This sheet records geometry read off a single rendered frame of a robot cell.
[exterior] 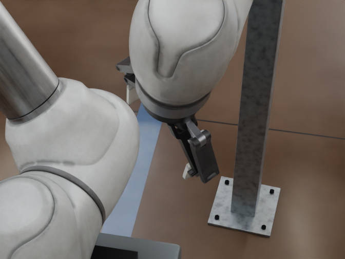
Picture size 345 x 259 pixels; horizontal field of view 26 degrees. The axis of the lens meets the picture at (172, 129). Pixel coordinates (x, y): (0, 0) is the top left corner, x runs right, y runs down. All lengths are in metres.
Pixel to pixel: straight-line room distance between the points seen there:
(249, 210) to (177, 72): 1.71
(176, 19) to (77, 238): 0.49
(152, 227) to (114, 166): 1.22
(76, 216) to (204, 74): 0.44
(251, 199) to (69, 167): 1.27
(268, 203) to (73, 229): 1.44
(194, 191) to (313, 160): 0.43
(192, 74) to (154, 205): 1.75
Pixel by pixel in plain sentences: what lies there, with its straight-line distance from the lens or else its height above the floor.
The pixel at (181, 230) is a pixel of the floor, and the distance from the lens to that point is 2.37.
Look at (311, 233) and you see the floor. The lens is 2.41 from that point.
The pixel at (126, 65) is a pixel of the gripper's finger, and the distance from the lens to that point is 0.97.
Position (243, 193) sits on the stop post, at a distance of 2.33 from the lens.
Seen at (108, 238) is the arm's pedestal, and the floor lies 0.80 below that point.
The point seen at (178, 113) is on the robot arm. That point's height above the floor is 1.33.
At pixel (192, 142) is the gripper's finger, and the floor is 1.25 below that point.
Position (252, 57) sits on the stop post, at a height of 0.66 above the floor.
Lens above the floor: 1.91
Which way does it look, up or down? 46 degrees down
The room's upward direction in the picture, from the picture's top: straight up
